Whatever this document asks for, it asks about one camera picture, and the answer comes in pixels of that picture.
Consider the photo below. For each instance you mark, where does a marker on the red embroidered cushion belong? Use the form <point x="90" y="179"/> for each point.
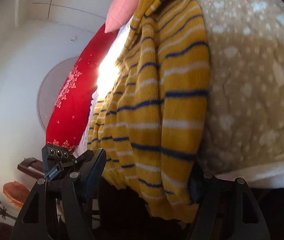
<point x="74" y="100"/>

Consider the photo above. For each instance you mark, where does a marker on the orange wall sticker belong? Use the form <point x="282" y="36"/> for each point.
<point x="15" y="193"/>

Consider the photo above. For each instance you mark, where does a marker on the yellow striped knit sweater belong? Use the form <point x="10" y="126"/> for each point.
<point x="177" y="105"/>

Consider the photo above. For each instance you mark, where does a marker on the pink pillow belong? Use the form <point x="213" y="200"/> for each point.
<point x="124" y="7"/>

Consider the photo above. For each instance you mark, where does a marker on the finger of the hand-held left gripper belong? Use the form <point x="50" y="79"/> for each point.
<point x="84" y="157"/>

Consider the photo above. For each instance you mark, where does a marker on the round grey wall panel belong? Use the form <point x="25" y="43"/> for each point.
<point x="48" y="87"/>

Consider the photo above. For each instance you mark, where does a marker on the dark wooden chair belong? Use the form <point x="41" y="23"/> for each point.
<point x="28" y="166"/>

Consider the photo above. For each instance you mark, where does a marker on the tan spotted fleece blanket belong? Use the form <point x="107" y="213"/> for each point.
<point x="252" y="92"/>

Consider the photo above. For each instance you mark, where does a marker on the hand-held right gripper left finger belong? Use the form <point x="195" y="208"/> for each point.
<point x="97" y="172"/>

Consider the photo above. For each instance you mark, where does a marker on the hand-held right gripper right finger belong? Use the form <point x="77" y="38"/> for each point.
<point x="196" y="190"/>

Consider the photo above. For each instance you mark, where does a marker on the brown branch wall sticker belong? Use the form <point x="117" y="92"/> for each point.
<point x="0" y="211"/>

